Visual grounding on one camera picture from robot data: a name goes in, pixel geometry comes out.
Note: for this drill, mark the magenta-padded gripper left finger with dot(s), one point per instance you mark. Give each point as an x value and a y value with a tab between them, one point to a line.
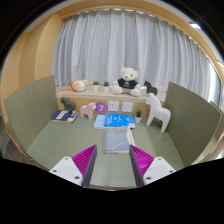
68	168

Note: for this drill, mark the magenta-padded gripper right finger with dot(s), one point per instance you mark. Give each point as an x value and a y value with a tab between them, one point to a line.
158	168

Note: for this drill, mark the navy blue book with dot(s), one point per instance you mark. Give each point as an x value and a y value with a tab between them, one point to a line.
63	116

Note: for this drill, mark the small plant in white pot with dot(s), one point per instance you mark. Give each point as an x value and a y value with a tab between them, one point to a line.
96	88
106	88
138	119

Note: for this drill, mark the light blue book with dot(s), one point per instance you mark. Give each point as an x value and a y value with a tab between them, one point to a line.
99	122

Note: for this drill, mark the green partition panel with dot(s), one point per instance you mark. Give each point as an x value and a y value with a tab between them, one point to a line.
30	110
191	123
220	125

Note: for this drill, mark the large white horse figure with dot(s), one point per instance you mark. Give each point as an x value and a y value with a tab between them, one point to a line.
158	111

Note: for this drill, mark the pink horse figure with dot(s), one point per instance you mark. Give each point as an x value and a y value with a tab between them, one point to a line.
88	110

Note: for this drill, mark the bright blue book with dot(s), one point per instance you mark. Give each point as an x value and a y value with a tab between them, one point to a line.
118	120

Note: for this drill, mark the dark grey horse figure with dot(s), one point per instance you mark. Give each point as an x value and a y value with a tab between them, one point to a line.
67	104

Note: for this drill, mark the round purple number sign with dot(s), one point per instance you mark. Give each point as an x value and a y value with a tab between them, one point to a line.
101	108

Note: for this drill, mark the small black horse figure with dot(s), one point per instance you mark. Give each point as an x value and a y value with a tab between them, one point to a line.
150	88

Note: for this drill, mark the round cream plush toy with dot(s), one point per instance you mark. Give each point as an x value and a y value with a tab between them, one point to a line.
79	86

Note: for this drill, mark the cream teddy bear black shirt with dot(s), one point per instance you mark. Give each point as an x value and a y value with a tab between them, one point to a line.
126	83

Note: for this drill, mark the white curtain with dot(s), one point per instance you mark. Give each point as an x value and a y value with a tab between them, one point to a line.
126	43

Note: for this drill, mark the ceiling lights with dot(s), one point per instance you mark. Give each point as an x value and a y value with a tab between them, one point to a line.
195	25

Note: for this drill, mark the white wall socket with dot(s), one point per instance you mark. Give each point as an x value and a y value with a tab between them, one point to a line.
127	107
113	106

